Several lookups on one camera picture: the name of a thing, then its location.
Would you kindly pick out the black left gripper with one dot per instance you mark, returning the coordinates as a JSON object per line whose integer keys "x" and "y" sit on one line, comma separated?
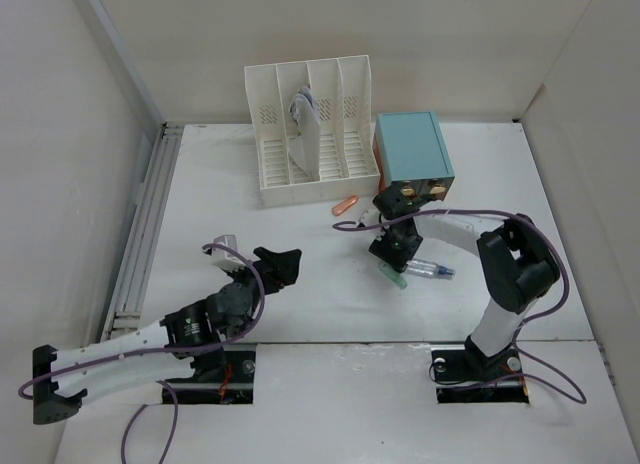
{"x": 276, "y": 270}

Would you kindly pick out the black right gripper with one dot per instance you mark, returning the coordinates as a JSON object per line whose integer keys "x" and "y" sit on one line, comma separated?
{"x": 397, "y": 259}

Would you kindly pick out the clear blue glue bottle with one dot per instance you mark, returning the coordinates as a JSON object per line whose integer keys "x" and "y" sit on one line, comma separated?
{"x": 429, "y": 269}

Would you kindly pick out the teal orange drawer box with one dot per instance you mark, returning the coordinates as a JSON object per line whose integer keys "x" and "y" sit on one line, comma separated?
{"x": 411, "y": 154}

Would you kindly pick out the white spiral bound manual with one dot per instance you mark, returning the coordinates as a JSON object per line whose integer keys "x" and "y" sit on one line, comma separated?
{"x": 304, "y": 149}

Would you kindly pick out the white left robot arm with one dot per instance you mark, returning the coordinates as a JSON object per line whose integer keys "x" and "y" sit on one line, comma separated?
{"x": 188, "y": 343}

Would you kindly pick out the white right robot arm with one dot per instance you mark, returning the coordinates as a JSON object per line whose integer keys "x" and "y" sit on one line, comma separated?
{"x": 517, "y": 261}

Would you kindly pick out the green transparent tube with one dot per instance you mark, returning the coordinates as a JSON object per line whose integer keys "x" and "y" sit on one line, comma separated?
{"x": 396, "y": 278}

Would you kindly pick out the white plastic file organizer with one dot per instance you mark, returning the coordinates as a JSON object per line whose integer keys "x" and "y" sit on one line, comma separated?
{"x": 341, "y": 89}

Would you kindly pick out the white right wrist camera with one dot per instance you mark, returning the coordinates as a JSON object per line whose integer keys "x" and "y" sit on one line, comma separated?
{"x": 369, "y": 218}

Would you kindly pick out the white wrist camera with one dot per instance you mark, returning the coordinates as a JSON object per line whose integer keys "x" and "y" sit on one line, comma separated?
{"x": 223, "y": 253}
{"x": 369, "y": 218}

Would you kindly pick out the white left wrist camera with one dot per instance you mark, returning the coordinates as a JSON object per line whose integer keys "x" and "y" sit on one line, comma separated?
{"x": 223, "y": 253}

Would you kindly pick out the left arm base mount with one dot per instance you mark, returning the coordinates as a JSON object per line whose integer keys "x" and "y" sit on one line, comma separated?
{"x": 226, "y": 378}

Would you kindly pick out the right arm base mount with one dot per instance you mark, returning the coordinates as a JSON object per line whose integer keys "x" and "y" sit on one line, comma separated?
{"x": 464, "y": 377}

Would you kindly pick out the aluminium frame rail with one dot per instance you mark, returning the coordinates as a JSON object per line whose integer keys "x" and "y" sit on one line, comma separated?
{"x": 123, "y": 307}

